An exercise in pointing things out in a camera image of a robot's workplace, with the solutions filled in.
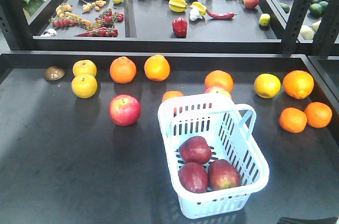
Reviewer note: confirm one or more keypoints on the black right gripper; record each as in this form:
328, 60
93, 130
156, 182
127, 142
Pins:
287, 220

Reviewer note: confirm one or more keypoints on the red apple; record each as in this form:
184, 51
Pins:
218, 89
124, 110
222, 175
193, 177
195, 149

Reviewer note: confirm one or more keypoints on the light blue plastic basket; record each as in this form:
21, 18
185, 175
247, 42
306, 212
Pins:
227, 128

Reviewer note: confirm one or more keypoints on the orange right front left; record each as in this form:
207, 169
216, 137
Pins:
293, 120

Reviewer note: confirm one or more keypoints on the yellow grapefruit right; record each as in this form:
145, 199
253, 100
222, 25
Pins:
267, 85

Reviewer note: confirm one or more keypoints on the large orange far right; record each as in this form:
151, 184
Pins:
298, 84

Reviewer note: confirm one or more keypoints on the orange beside centre apple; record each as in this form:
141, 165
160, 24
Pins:
219, 78

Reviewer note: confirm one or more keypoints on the small orange centre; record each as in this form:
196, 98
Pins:
171, 94

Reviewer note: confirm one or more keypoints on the red chili pepper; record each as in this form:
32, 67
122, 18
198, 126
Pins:
221, 16

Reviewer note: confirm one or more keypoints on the black wooden fruit display table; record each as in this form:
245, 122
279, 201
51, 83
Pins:
63, 160

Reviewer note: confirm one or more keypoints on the orange back left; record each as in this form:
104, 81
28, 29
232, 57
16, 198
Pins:
123, 70

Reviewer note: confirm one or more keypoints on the red bell pepper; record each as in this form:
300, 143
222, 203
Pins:
180, 27

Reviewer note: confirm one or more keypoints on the white garlic bulb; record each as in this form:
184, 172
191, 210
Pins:
195, 15

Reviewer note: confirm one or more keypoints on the yellow starfruit left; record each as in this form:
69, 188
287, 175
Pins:
178, 5

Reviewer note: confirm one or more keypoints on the yellow pear front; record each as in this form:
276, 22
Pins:
84, 85

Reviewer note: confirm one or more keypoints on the yellow pear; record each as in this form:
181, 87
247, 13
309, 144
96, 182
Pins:
84, 85
84, 67

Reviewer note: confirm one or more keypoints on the yellow pear back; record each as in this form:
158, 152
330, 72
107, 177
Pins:
84, 67

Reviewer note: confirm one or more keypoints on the brown mushroom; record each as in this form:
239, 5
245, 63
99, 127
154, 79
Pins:
53, 73

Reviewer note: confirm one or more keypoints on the black back display tray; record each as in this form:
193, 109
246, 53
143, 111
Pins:
257, 27

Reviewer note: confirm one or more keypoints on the black perforated rack post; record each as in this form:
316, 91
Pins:
323, 42

